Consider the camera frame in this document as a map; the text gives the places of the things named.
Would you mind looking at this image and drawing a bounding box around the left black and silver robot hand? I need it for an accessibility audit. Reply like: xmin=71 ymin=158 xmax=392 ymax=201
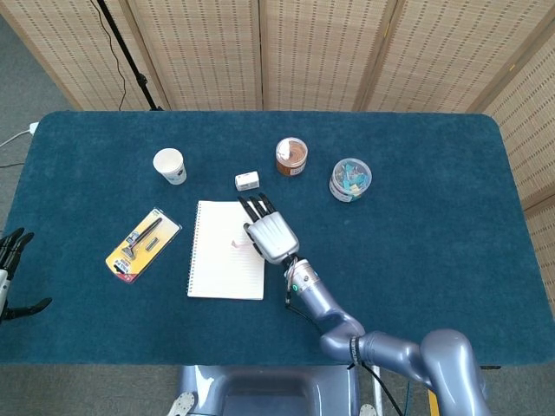
xmin=0 ymin=227 xmax=53 ymax=324

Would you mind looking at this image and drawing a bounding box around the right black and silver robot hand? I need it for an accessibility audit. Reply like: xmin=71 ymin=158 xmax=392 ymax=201
xmin=237 ymin=193 xmax=300 ymax=265

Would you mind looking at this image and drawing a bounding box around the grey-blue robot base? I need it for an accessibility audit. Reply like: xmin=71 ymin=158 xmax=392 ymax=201
xmin=166 ymin=365 xmax=377 ymax=416

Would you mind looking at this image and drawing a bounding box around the white spiral notebook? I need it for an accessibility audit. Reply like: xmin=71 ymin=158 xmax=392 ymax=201
xmin=186 ymin=199 xmax=268 ymax=302

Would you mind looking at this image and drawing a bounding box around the small white box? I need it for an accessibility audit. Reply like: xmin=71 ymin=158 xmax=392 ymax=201
xmin=234 ymin=171 xmax=261 ymax=192

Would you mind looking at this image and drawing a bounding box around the jar of orange rubber bands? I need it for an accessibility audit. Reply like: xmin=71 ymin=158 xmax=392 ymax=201
xmin=275 ymin=137 xmax=310 ymax=178

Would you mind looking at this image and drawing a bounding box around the clear jar of coloured clips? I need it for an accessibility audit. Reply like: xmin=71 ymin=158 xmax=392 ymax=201
xmin=328 ymin=158 xmax=373 ymax=203

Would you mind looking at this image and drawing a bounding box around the white paper cup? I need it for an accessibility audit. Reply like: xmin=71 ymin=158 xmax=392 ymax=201
xmin=152 ymin=147 xmax=188 ymax=186

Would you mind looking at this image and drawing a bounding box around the yellow razor blister pack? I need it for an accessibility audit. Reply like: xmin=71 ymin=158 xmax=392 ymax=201
xmin=105 ymin=206 xmax=183 ymax=285

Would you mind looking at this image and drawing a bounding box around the blue table cloth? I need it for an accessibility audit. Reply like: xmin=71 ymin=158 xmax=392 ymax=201
xmin=0 ymin=110 xmax=543 ymax=368

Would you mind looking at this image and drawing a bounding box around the bamboo folding screen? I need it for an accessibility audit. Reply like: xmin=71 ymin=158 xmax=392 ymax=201
xmin=0 ymin=0 xmax=555 ymax=270

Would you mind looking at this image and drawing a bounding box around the white metal pole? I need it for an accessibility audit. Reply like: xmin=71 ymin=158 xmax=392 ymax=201
xmin=371 ymin=365 xmax=385 ymax=416

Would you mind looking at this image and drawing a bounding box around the black tripod stand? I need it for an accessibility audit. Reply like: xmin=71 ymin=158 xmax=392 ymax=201
xmin=95 ymin=0 xmax=165 ymax=112

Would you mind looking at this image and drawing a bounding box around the white power cable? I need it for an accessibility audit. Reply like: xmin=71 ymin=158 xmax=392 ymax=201
xmin=0 ymin=128 xmax=31 ymax=149

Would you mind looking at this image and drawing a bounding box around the thin black cable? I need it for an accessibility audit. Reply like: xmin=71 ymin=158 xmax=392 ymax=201
xmin=89 ymin=0 xmax=127 ymax=110

